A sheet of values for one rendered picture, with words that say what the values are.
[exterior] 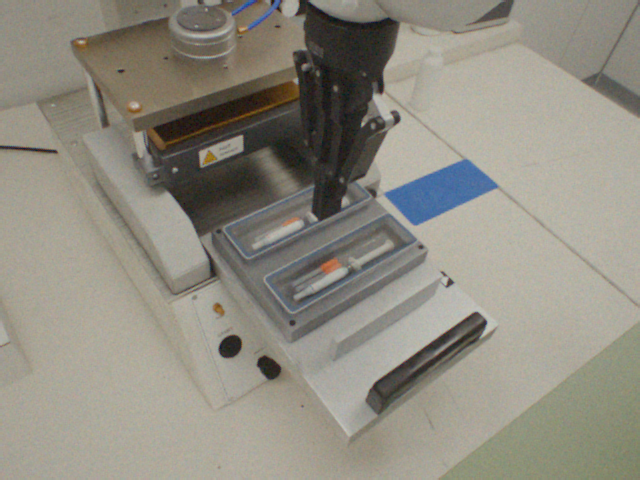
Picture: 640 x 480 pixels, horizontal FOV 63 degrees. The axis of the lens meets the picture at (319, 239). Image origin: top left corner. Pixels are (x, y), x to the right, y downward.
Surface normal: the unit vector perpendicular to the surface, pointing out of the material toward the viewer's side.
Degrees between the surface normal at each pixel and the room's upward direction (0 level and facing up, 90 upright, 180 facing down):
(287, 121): 90
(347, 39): 90
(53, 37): 90
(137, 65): 0
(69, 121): 0
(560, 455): 2
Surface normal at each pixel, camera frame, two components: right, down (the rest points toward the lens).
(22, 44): 0.56, 0.66
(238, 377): 0.58, 0.31
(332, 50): -0.40, 0.68
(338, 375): 0.08, -0.65
